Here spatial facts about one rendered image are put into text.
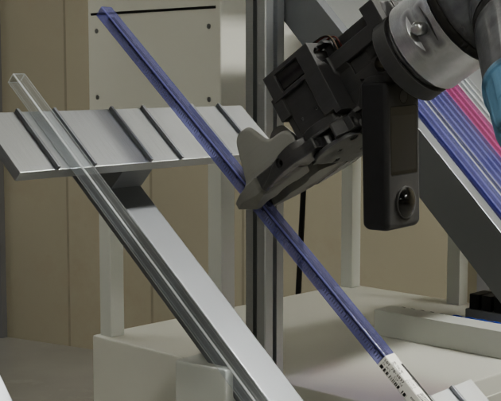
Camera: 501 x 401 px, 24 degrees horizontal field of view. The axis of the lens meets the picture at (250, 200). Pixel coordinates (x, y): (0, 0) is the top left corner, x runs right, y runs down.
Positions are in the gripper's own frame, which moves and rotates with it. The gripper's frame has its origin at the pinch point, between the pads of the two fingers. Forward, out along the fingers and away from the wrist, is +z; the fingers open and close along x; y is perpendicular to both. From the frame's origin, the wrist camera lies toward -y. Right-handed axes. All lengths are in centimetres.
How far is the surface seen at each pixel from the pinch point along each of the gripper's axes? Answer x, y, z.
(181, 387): 3.0, -10.1, 14.6
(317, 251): -244, 53, 173
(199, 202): -236, 91, 205
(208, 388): 2.9, -11.5, 11.6
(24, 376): -183, 62, 269
